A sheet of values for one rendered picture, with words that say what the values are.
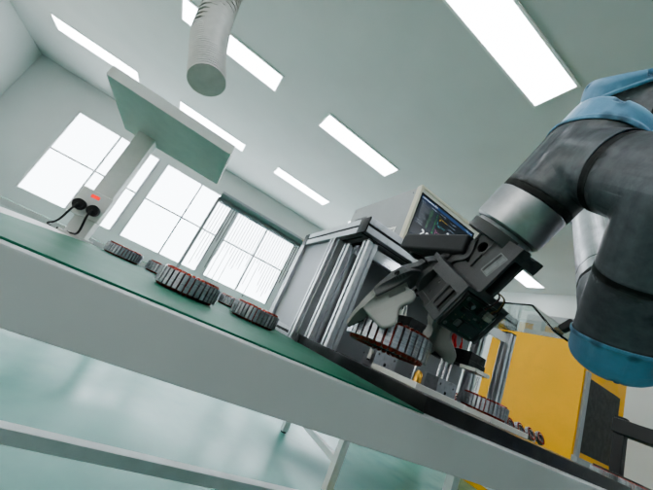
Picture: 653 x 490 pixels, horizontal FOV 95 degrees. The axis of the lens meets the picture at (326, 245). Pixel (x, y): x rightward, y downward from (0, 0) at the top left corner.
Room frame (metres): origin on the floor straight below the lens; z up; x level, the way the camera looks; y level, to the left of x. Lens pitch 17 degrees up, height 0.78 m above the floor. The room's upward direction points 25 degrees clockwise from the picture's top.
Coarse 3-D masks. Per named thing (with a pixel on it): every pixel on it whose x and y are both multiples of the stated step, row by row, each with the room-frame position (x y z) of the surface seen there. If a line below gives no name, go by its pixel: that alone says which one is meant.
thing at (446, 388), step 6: (426, 378) 0.94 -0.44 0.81; (432, 378) 0.92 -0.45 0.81; (438, 378) 0.90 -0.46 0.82; (426, 384) 0.93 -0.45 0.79; (432, 384) 0.91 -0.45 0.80; (438, 384) 0.90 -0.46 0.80; (444, 384) 0.90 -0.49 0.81; (450, 384) 0.91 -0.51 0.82; (438, 390) 0.90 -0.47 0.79; (444, 390) 0.91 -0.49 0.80; (450, 390) 0.92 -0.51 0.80; (450, 396) 0.92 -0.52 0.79
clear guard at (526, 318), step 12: (516, 312) 0.77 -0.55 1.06; (528, 312) 0.73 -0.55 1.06; (540, 312) 0.67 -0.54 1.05; (504, 324) 0.92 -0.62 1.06; (516, 324) 0.87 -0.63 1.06; (528, 324) 0.82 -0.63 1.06; (540, 324) 0.77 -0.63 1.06; (552, 324) 0.66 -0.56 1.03; (552, 336) 0.83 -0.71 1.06; (564, 336) 0.65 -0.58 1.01
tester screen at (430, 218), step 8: (424, 200) 0.81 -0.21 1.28; (424, 208) 0.81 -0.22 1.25; (432, 208) 0.82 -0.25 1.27; (416, 216) 0.80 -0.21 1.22; (424, 216) 0.81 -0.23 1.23; (432, 216) 0.82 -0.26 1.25; (440, 216) 0.84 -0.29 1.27; (448, 216) 0.85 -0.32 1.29; (416, 224) 0.81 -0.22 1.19; (424, 224) 0.82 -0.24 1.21; (432, 224) 0.83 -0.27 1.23; (440, 224) 0.84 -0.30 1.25; (448, 224) 0.85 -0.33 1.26; (456, 224) 0.86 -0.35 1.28; (408, 232) 0.80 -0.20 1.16; (416, 232) 0.81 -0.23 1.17; (432, 232) 0.83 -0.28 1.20; (440, 232) 0.84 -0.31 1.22; (448, 232) 0.85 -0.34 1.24; (456, 232) 0.87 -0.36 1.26; (464, 232) 0.88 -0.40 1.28
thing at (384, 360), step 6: (366, 348) 0.85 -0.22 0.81; (372, 348) 0.82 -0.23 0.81; (366, 354) 0.84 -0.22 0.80; (372, 354) 0.82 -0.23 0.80; (378, 354) 0.81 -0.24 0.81; (384, 354) 0.81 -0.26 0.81; (366, 360) 0.83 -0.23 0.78; (372, 360) 0.81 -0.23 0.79; (378, 360) 0.81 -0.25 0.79; (384, 360) 0.82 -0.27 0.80; (390, 360) 0.82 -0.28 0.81; (396, 360) 0.83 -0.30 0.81; (384, 366) 0.82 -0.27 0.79; (390, 366) 0.83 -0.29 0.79
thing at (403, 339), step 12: (360, 324) 0.39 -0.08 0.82; (372, 324) 0.38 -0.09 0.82; (396, 324) 0.37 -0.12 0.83; (360, 336) 0.39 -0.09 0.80; (372, 336) 0.37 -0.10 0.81; (384, 336) 0.37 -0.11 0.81; (396, 336) 0.36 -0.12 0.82; (408, 336) 0.36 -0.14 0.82; (420, 336) 0.36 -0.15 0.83; (384, 348) 0.37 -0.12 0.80; (396, 348) 0.37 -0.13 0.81; (408, 348) 0.36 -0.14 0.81; (420, 348) 0.37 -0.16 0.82; (408, 360) 0.38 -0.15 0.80; (420, 360) 0.37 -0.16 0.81
